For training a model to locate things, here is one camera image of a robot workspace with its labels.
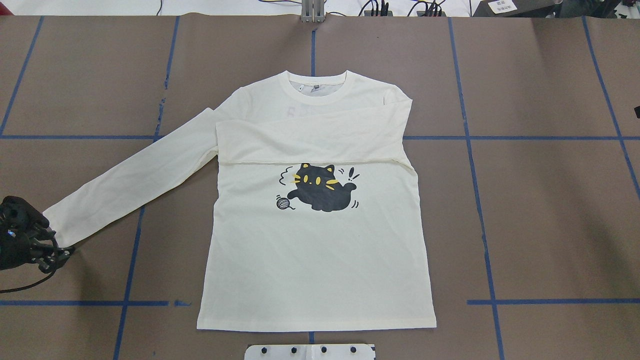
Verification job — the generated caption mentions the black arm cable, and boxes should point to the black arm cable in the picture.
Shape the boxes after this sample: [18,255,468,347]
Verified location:
[0,267,57,295]

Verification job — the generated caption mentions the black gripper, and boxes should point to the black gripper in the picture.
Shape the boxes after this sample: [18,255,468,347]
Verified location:
[0,228,76,273]

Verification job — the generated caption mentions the black box with label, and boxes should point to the black box with label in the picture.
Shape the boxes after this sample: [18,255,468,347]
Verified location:
[471,0,563,18]

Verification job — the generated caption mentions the cream long-sleeve cat shirt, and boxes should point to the cream long-sleeve cat shirt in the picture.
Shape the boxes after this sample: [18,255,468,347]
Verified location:
[44,71,437,332]

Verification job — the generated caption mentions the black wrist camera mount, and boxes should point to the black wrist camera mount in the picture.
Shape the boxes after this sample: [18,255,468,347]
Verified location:
[0,195,50,233]

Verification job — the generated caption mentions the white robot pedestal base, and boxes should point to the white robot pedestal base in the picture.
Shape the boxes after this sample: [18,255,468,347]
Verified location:
[244,343,377,360]

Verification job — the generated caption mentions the grey aluminium post bracket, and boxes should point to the grey aluminium post bracket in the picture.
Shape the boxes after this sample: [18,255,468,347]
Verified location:
[300,0,326,23]

